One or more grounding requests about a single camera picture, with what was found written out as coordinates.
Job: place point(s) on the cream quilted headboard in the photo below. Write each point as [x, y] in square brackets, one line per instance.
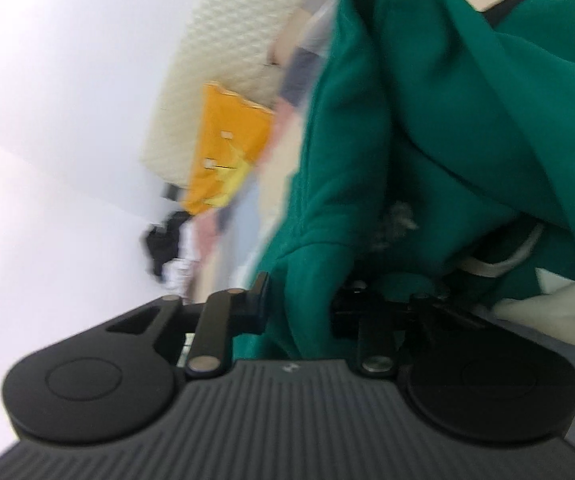
[217, 50]

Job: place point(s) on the green sweatshirt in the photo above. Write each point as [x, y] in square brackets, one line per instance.
[417, 110]

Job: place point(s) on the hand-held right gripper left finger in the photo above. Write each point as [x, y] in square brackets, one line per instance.
[252, 307]

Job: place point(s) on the yellow crown pillow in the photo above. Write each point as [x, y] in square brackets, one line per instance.
[227, 150]

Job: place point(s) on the pile of black and white clothes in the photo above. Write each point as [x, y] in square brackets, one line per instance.
[165, 245]

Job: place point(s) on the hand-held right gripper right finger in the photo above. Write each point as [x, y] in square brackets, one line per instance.
[352, 312]

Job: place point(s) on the checkered patchwork duvet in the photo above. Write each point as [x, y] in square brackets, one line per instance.
[267, 200]

